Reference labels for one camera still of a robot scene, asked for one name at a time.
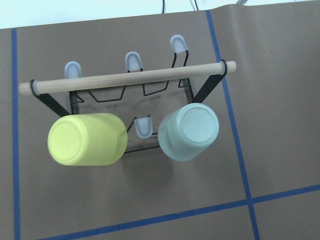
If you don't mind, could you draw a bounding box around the yellow plastic cup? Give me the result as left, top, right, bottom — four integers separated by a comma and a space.
47, 113, 128, 166

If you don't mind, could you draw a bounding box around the black wire cup rack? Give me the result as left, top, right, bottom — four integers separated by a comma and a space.
18, 34, 237, 155

